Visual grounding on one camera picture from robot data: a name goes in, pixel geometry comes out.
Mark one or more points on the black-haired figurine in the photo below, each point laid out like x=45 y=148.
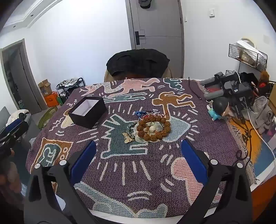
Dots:
x=220 y=105

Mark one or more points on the white bag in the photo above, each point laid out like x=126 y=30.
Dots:
x=245 y=43

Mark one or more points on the person's left hand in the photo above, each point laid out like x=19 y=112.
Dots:
x=9 y=178

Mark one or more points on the brown plush toy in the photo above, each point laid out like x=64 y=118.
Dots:
x=264 y=77

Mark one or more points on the black jewelry box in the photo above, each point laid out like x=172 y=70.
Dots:
x=86 y=120

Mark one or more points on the black door lock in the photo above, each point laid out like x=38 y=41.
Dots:
x=138 y=37

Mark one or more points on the white cloth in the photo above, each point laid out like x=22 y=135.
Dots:
x=18 y=115

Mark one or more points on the black garment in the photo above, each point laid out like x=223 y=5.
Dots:
x=138 y=62

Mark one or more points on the gold butterfly brooch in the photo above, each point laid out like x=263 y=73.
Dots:
x=128 y=137

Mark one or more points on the black equipment pile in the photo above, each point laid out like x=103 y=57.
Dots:
x=232 y=86

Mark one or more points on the purple printed blanket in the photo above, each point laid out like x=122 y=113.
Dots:
x=151 y=172

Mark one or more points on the orange box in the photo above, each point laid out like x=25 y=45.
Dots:
x=51 y=99

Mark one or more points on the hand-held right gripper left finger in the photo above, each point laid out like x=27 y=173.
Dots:
x=84 y=161

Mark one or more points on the cardboard box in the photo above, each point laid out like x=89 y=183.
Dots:
x=45 y=87

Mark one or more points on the orange printed mat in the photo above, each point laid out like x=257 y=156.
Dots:
x=256 y=159

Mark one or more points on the tan chair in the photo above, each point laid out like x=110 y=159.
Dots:
x=170 y=72

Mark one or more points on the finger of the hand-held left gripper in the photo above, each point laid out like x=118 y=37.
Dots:
x=13 y=129

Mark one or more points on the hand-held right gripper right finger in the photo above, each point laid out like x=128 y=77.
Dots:
x=192 y=159

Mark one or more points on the dark grey interior door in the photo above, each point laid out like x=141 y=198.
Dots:
x=30 y=81

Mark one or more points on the black shoe rack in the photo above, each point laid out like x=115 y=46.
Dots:
x=71 y=85

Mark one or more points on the white wall switch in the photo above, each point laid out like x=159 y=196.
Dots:
x=211 y=12

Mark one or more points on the grey cloth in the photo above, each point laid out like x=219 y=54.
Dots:
x=262 y=114

